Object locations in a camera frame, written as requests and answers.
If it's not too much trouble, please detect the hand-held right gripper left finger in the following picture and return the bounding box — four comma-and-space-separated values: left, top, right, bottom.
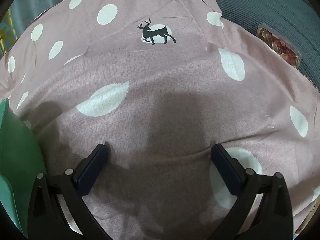
27, 144, 110, 240

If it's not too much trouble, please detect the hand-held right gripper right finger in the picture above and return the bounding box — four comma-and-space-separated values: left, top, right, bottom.
211, 144, 294, 240

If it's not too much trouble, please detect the green plastic basin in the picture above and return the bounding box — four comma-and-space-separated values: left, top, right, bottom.
0, 99, 48, 240

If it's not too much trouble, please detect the printed paper packet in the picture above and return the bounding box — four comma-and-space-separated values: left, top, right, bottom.
294, 192, 320, 235

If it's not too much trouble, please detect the pink polka dot deer blanket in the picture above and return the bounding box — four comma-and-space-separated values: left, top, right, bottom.
0, 0, 320, 240

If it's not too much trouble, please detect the clear dried fruit packet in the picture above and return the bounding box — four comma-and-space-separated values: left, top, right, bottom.
256, 23, 302, 68

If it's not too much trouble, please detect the grey textured cushion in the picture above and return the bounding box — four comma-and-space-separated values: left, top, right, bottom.
210, 0, 320, 90

